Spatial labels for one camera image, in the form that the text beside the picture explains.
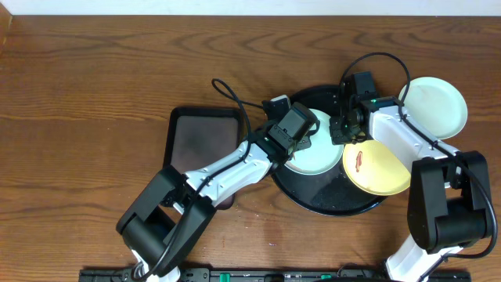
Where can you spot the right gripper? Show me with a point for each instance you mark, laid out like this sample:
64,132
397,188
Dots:
337,136

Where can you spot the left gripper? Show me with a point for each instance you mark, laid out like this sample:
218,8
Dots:
304,142

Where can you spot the light blue plate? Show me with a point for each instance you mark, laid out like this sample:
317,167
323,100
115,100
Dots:
322,155
435,106

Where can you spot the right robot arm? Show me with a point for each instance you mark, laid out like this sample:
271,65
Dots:
450,206

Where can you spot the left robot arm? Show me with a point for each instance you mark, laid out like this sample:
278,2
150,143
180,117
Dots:
166,220

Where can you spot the black round serving tray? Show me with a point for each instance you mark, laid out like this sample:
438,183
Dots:
332,192

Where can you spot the black rectangular tray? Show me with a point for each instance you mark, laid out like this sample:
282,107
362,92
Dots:
200,136

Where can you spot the yellow plate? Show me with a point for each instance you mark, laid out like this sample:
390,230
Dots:
373,168

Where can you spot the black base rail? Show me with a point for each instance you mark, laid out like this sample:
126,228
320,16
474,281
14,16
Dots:
231,275

